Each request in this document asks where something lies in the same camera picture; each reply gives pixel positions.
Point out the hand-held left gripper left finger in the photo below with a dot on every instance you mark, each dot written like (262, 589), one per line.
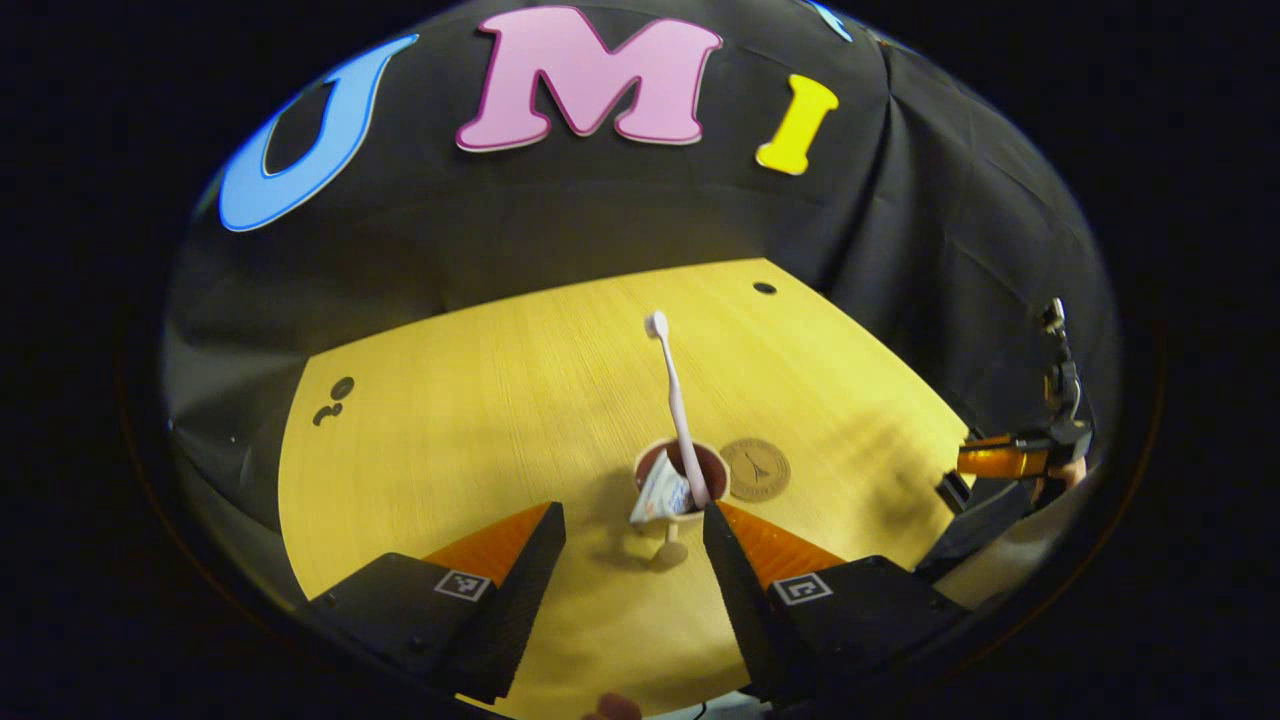
(520, 600)

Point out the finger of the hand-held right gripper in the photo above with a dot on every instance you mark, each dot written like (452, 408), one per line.
(1000, 457)

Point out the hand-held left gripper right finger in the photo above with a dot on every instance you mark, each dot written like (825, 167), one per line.
(735, 590)

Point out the beige cup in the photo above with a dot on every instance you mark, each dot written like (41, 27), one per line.
(720, 478)

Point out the white toothpaste tube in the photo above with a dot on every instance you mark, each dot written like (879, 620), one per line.
(662, 495)

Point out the round brown coaster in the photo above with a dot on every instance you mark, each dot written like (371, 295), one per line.
(757, 470)

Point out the pink toothbrush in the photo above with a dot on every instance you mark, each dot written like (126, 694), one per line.
(676, 400)

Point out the wooden desktop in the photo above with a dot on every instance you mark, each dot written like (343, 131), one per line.
(480, 420)

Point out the black backdrop cloth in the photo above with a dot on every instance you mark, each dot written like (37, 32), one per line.
(620, 210)

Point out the black desk edge bracket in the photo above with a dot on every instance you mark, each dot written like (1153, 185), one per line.
(953, 492)
(975, 535)

